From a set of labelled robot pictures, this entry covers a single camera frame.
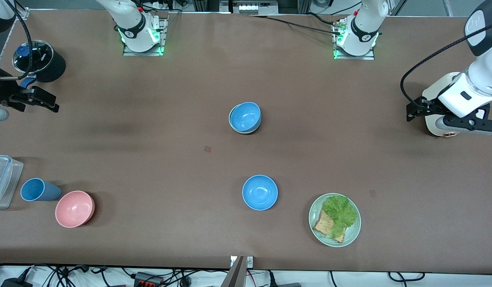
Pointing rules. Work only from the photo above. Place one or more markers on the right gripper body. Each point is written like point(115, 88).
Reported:
point(2, 91)

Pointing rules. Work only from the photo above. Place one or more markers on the lettuce leaf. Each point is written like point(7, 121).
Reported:
point(339, 213)

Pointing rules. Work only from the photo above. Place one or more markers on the white power strip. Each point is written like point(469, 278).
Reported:
point(254, 7)

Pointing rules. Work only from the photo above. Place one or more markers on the pink bowl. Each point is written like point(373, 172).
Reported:
point(74, 209)

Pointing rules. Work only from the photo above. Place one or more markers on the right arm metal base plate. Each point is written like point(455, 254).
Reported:
point(163, 40)

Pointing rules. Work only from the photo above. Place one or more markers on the grey camera stand bar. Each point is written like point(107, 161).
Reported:
point(235, 275)

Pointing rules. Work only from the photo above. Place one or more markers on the green plate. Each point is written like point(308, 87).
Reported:
point(351, 231)

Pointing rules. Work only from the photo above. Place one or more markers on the clear plastic container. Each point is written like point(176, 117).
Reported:
point(8, 181)

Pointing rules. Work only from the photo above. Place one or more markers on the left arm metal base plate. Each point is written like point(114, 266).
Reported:
point(369, 56)

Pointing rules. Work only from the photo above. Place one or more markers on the brown bread slice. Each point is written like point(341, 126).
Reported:
point(323, 225)

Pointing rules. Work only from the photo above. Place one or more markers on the blue bowl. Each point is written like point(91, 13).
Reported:
point(260, 192)
point(246, 116)

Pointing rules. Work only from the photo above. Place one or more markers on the aluminium frame profile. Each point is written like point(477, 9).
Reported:
point(20, 12)

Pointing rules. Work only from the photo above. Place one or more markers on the blue cup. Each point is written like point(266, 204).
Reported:
point(36, 189)

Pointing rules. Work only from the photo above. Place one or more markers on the black power adapter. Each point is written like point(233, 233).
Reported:
point(14, 282)

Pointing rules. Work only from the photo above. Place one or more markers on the black power strip red switches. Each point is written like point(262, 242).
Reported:
point(148, 280)

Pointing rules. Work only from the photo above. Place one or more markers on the white toaster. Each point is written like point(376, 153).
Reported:
point(431, 91)

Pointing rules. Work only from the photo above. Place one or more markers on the glass lid with blue knob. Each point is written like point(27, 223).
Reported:
point(40, 56)

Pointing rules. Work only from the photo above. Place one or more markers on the green bowl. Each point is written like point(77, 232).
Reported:
point(246, 132)

